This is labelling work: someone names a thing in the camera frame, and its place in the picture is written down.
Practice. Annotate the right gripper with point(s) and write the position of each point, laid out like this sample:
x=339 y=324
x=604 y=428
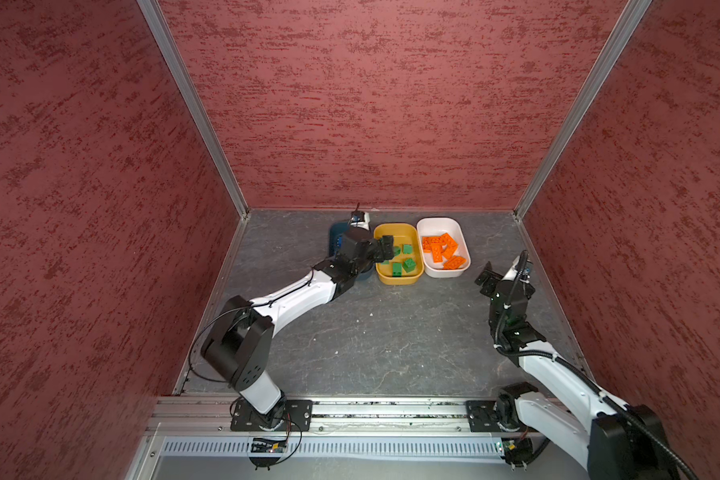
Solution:
x=491 y=280

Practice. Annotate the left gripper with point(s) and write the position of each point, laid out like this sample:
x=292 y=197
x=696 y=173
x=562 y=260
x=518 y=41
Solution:
x=388 y=246

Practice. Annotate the yellow plastic bin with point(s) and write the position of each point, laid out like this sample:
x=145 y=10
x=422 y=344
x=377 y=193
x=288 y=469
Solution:
x=402 y=233

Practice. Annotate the orange lego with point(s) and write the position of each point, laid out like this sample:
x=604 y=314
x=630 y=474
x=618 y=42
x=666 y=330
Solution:
x=428 y=242
x=454 y=263

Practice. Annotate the white plastic bin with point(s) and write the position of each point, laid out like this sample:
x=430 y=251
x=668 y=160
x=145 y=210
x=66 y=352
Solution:
x=436 y=226

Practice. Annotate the orange lego diagonal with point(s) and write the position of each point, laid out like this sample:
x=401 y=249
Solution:
x=449 y=244
x=436 y=250

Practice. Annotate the teal plastic bin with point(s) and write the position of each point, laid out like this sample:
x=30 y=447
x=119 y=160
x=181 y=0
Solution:
x=336 y=232

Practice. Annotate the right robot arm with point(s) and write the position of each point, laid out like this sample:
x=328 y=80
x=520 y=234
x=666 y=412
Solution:
x=608 y=437

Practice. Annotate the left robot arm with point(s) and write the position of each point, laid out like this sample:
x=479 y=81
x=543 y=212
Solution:
x=239 y=342

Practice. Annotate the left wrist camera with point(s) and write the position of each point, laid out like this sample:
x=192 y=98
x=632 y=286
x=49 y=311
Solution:
x=360 y=219

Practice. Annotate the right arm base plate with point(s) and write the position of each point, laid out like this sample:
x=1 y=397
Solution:
x=483 y=415

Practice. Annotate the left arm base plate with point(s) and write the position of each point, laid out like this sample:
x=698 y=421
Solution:
x=300 y=414

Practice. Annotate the aluminium front rail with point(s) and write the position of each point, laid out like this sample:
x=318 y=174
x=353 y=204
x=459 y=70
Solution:
x=331 y=416

